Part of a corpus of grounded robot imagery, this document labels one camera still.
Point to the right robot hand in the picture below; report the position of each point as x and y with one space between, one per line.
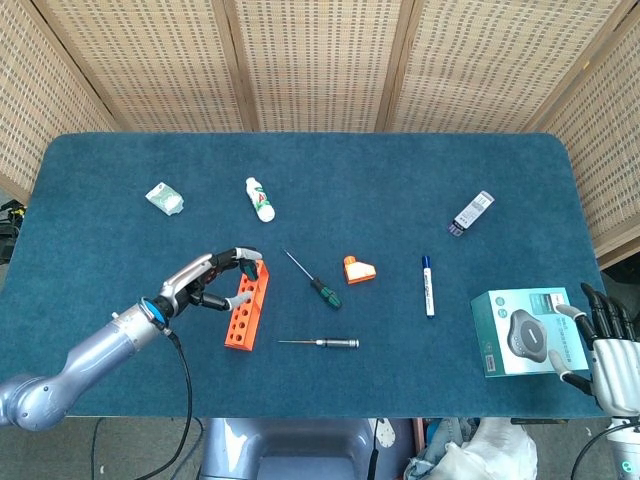
617 370

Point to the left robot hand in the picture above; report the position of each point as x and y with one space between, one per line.
187 282

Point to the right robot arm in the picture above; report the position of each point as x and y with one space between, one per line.
625 450

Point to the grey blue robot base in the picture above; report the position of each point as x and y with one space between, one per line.
300 450

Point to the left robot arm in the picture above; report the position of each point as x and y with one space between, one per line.
90 355

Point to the orange bit holder block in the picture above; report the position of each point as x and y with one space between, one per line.
242 325

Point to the green black striped screwdriver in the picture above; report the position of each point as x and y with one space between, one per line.
327 294

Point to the silver precision screwdriver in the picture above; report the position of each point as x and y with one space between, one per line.
337 343

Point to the white green tissue pack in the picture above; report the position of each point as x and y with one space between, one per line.
164 199

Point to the white plastic bottle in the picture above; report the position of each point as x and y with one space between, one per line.
260 200

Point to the teal speaker box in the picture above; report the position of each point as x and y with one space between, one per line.
505 330

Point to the white plastic bag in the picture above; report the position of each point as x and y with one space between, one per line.
495 445

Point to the orange plastic printed part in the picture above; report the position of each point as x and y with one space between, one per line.
359 271

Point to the blue table mat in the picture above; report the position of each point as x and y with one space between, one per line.
320 165

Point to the black equipment pile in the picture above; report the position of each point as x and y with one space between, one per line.
7 235

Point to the blue whiteboard marker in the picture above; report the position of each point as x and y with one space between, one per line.
428 290

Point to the small dark purple box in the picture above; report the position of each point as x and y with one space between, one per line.
470 214

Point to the white perforated plate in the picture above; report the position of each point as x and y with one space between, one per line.
385 434

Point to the woven bamboo folding screen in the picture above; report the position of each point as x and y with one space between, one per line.
320 60

